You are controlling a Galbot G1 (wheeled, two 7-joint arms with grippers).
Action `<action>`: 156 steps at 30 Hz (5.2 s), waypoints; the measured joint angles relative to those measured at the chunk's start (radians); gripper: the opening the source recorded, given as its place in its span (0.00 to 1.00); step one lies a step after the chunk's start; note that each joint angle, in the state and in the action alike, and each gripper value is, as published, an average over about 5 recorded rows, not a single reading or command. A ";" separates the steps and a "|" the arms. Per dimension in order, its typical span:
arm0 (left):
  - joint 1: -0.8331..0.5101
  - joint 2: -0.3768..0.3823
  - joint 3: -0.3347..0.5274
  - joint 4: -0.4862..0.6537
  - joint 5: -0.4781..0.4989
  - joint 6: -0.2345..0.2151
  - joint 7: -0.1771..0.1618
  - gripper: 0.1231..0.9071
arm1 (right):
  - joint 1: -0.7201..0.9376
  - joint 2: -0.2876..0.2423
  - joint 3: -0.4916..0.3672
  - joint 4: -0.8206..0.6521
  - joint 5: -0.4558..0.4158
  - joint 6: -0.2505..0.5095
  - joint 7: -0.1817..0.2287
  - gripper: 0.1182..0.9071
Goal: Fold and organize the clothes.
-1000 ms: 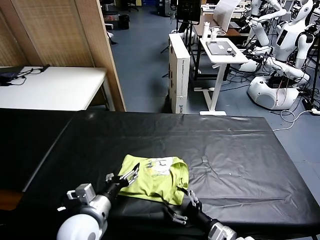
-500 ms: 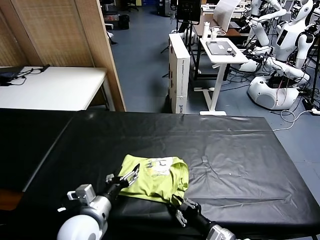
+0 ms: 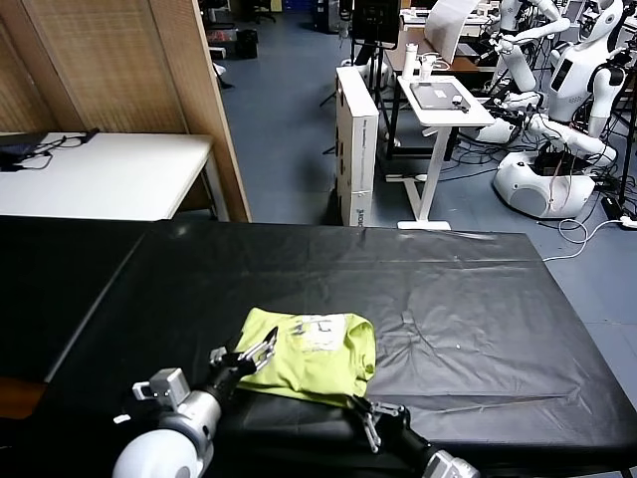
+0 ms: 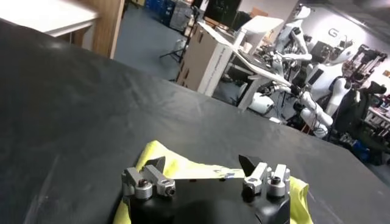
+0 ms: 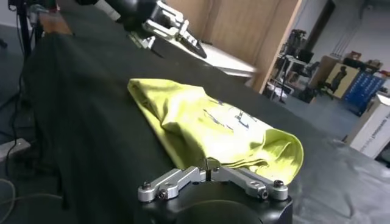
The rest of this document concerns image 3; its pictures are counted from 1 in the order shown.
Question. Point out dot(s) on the grey closed laptop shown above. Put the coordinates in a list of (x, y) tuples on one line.
[(435, 94)]

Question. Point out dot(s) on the white curved panel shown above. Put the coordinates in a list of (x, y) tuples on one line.
[(445, 30)]

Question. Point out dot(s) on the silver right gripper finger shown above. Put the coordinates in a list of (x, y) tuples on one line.
[(369, 425), (390, 409)]

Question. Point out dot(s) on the yellow-green t-shirt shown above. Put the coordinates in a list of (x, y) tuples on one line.
[(308, 368)]

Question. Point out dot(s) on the black monitor on stand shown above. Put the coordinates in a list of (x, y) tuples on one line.
[(373, 25)]

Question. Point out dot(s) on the wooden partition screen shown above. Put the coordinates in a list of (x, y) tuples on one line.
[(114, 60)]

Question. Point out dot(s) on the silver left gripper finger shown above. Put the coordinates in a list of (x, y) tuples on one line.
[(221, 356), (259, 356)]

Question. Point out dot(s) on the black plastic table cover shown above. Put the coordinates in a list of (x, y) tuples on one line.
[(448, 309)]

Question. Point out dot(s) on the white water bottle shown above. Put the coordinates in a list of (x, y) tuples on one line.
[(409, 62)]

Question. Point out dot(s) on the small black adapter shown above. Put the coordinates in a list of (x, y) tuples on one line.
[(460, 103)]

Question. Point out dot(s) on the tall white cardboard box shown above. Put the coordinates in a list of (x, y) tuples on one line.
[(356, 149)]

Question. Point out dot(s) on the brown desk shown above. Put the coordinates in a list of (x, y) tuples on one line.
[(468, 62)]

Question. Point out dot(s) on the black flat device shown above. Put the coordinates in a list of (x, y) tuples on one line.
[(12, 154)]

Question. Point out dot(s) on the black trash bin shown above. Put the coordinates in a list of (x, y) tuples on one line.
[(246, 44)]

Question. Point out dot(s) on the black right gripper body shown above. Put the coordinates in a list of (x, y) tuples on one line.
[(405, 435)]

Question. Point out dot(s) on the white rectangular table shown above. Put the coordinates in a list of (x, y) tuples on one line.
[(124, 174)]

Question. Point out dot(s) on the white cup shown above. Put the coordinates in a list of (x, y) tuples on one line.
[(425, 70)]

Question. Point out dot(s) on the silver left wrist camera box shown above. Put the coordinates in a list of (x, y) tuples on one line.
[(166, 384)]

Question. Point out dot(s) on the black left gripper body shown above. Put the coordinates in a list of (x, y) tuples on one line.
[(226, 381)]

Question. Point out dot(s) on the black power strip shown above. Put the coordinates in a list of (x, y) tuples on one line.
[(617, 211)]

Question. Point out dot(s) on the white humanoid robot with base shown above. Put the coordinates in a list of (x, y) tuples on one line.
[(572, 84)]

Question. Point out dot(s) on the white standing desk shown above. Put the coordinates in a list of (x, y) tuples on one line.
[(478, 118)]

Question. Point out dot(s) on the white humanoid robot raised arm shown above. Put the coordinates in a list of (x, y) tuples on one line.
[(517, 65)]

